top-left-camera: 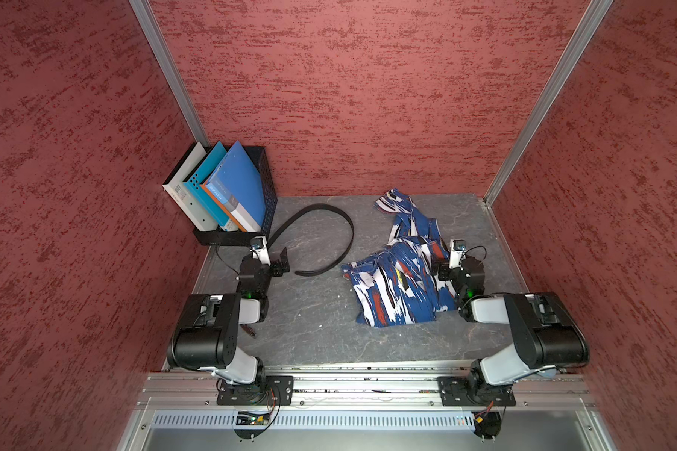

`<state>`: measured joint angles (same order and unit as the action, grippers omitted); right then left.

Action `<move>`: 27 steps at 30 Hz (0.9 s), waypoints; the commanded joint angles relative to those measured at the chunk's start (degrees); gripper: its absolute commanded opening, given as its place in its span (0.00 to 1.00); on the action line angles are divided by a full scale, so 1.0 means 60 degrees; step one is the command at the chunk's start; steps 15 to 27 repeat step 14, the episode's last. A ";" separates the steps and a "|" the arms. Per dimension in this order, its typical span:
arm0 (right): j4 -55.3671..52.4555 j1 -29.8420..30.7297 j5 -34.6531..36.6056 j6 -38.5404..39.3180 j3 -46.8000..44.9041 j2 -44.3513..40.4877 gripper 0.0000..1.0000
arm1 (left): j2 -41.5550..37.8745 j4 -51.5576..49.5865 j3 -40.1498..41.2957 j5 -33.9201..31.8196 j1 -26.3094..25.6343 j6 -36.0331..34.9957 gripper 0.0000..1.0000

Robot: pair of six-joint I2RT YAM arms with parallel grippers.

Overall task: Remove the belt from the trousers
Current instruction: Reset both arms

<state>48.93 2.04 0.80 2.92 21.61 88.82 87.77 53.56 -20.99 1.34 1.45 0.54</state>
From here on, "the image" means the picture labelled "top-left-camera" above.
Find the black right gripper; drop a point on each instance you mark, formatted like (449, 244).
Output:
(443, 274)

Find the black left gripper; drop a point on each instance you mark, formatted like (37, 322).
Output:
(275, 265)

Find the blue white patterned trousers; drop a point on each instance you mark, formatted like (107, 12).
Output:
(396, 286)

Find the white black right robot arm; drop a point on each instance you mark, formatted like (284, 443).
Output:
(545, 338)

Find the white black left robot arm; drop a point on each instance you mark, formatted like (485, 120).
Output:
(206, 336)

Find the white book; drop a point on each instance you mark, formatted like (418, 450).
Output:
(183, 196)

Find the blue book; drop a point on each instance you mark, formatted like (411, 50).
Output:
(237, 184)

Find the teal book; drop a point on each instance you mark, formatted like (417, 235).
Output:
(196, 181)

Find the black mesh file basket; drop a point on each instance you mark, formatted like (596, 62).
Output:
(240, 238)

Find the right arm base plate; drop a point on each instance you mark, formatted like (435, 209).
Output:
(473, 392)

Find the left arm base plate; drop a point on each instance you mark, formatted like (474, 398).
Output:
(274, 391)

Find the aluminium front rail frame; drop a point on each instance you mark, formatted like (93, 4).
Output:
(369, 396)

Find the left aluminium corner post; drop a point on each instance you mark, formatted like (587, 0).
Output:
(152, 32)

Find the aluminium corner post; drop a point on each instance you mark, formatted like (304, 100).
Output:
(152, 32)
(588, 25)

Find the right aluminium corner post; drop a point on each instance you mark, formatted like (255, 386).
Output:
(588, 25)

